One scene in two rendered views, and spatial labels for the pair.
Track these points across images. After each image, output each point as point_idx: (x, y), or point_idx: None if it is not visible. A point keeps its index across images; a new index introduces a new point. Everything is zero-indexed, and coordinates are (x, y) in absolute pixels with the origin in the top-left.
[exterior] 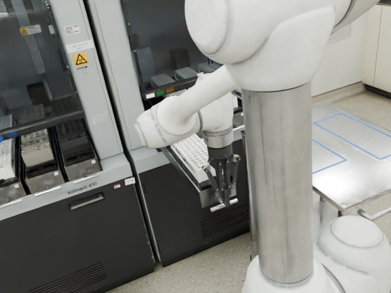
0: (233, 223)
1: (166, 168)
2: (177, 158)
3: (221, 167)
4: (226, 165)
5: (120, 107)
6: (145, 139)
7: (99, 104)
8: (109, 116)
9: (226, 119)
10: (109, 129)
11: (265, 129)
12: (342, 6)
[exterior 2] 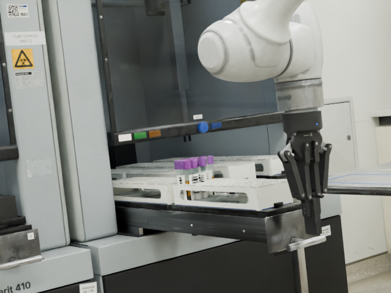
0: None
1: (150, 272)
2: (195, 210)
3: (309, 153)
4: (315, 150)
5: (74, 153)
6: (226, 49)
7: (42, 142)
8: (54, 167)
9: (318, 59)
10: (52, 192)
11: None
12: None
